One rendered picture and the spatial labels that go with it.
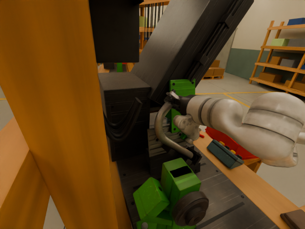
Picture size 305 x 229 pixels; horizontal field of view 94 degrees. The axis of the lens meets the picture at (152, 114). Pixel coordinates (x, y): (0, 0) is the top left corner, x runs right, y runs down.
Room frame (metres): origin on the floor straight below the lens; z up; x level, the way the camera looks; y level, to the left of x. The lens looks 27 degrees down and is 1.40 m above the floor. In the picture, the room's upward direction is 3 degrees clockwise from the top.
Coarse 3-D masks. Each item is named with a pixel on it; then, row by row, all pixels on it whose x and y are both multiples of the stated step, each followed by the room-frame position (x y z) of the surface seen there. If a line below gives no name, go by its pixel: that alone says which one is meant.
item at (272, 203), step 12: (204, 144) 0.63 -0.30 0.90; (228, 168) 0.47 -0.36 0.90; (240, 168) 0.47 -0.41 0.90; (240, 180) 0.40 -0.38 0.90; (252, 180) 0.41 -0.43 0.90; (264, 180) 0.41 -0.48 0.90; (252, 192) 0.35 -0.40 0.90; (264, 192) 0.36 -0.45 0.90; (276, 192) 0.36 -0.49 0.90; (264, 204) 0.31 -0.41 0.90; (276, 204) 0.31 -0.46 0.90; (288, 204) 0.31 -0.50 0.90; (276, 216) 0.27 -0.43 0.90; (288, 228) 0.24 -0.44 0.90
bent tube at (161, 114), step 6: (162, 108) 0.46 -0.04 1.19; (168, 108) 0.46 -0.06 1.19; (162, 114) 0.44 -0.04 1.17; (156, 120) 0.44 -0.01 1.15; (162, 120) 0.44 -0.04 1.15; (156, 126) 0.43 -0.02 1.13; (156, 132) 0.42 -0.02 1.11; (162, 132) 0.43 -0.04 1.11; (162, 138) 0.42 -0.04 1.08; (168, 138) 0.43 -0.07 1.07; (168, 144) 0.42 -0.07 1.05; (174, 144) 0.43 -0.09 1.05; (180, 150) 0.43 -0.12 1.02; (186, 150) 0.45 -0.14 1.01; (186, 156) 0.44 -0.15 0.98; (192, 156) 0.45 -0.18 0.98
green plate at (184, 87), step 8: (176, 80) 0.53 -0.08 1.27; (184, 80) 0.55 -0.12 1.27; (192, 80) 0.56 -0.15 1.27; (176, 88) 0.53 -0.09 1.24; (184, 88) 0.54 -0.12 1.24; (192, 88) 0.56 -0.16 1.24; (184, 96) 0.53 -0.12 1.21; (168, 112) 0.54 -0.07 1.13; (176, 112) 0.50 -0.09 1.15; (176, 128) 0.49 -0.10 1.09
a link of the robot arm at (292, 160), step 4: (292, 152) 0.25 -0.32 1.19; (288, 156) 0.25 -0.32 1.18; (292, 156) 0.26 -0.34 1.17; (296, 156) 0.31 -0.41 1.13; (264, 160) 0.31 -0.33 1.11; (268, 160) 0.29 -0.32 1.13; (280, 160) 0.26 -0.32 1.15; (284, 160) 0.26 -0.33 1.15; (288, 160) 0.27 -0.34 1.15; (292, 160) 0.27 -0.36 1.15; (296, 160) 0.31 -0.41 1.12; (268, 164) 0.32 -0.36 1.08; (272, 164) 0.31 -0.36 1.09; (276, 164) 0.30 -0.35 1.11; (280, 164) 0.29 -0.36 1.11; (284, 164) 0.29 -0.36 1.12; (288, 164) 0.28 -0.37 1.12; (292, 164) 0.29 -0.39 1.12; (296, 164) 0.30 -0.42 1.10
